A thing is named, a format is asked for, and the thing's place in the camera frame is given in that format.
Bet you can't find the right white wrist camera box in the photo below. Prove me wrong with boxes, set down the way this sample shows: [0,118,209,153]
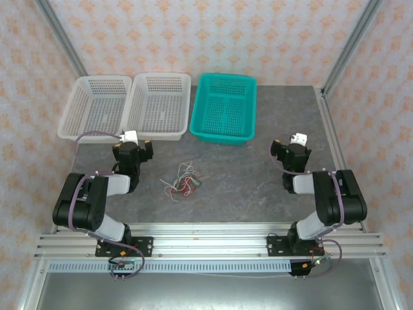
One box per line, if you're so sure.
[288,132,308,147]

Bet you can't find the left controller board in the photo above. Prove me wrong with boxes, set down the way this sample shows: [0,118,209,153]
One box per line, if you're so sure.
[108,259,136,271]

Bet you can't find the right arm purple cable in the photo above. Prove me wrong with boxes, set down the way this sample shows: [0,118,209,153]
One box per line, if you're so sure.
[268,133,343,279]

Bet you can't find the thin white cable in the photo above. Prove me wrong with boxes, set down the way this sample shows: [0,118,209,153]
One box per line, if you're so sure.
[163,185,181,202]
[176,161,195,188]
[160,177,181,194]

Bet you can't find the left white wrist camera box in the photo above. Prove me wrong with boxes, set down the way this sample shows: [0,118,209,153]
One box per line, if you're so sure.
[119,130,139,144]

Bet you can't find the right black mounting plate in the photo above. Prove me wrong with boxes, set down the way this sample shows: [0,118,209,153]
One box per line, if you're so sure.
[267,234,325,258]

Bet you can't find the controller board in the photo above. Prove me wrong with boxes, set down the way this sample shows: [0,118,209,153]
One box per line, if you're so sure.
[108,259,136,271]
[301,256,332,271]

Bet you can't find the teal perforated plastic basket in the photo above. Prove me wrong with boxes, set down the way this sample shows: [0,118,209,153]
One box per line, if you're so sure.
[189,73,258,147]

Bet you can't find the grey slotted cable duct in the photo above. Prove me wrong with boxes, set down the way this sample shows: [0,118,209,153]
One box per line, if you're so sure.
[47,260,294,274]

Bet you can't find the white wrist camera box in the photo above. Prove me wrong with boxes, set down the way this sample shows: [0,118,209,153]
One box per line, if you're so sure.
[288,132,308,147]
[119,130,139,144]

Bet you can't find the thin red cable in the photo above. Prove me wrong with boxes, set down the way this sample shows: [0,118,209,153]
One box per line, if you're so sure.
[174,174,198,198]
[180,170,203,190]

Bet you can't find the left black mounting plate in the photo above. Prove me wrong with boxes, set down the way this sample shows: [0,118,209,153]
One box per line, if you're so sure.
[95,236,154,258]

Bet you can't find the right controller board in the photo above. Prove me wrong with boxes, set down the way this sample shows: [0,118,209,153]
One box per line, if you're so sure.
[301,256,332,271]

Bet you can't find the white perforated plastic basket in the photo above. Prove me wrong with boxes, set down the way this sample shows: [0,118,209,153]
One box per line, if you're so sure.
[57,75,134,142]
[122,72,192,142]

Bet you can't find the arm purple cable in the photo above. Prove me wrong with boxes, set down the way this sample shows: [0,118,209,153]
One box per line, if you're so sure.
[268,133,343,279]
[68,130,146,280]

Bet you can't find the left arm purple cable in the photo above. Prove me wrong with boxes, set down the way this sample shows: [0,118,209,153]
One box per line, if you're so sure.
[68,130,146,280]

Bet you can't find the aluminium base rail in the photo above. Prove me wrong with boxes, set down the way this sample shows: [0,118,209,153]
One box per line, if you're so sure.
[34,222,388,260]

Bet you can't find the aluminium frame post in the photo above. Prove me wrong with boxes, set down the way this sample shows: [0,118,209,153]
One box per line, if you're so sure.
[321,0,385,98]
[34,0,88,78]

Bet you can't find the aluminium table side rail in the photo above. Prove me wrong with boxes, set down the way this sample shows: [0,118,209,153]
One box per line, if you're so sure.
[314,86,368,233]

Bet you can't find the black mounting plate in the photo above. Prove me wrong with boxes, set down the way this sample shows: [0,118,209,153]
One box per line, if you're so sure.
[95,236,154,258]
[267,234,325,258]

